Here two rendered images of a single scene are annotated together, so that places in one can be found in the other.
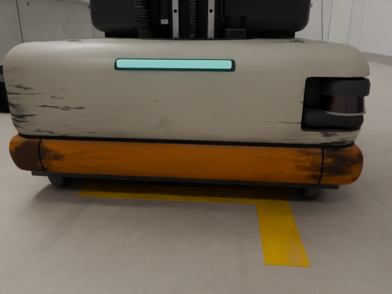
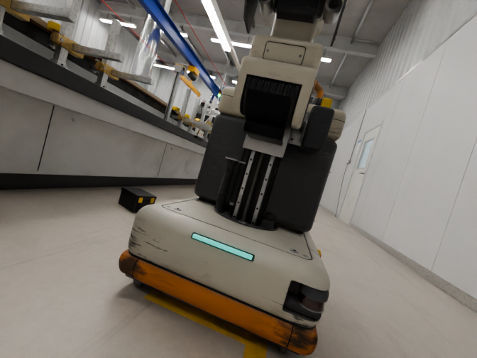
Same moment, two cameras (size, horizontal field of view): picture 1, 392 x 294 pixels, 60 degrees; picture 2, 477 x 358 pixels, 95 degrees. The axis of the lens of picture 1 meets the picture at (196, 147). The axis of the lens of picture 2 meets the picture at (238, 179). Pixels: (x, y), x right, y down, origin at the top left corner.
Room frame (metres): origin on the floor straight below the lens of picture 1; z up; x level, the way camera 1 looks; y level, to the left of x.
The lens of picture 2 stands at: (-0.06, -0.02, 0.47)
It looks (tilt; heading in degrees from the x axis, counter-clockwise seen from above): 3 degrees down; 6
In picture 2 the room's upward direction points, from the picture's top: 16 degrees clockwise
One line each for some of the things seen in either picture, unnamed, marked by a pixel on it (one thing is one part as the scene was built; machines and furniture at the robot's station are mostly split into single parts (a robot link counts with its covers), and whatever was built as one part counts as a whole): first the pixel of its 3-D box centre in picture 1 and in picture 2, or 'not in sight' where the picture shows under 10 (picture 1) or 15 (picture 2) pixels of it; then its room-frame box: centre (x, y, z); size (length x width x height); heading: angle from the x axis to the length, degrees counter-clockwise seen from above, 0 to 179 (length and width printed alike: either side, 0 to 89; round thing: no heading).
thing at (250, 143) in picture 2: not in sight; (287, 118); (0.70, -0.04, 0.68); 0.28 x 0.27 x 0.25; 84
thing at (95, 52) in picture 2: not in sight; (84, 51); (0.94, 0.99, 0.81); 0.43 x 0.03 x 0.04; 85
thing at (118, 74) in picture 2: not in sight; (121, 75); (1.19, 0.97, 0.81); 0.43 x 0.03 x 0.04; 85
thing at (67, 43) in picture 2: not in sight; (67, 45); (0.93, 1.08, 0.81); 0.14 x 0.06 x 0.05; 175
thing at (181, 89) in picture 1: (195, 88); (238, 244); (0.87, 0.00, 0.16); 0.67 x 0.64 x 0.25; 174
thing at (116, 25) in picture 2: not in sight; (106, 60); (1.15, 1.06, 0.86); 0.04 x 0.04 x 0.48; 85
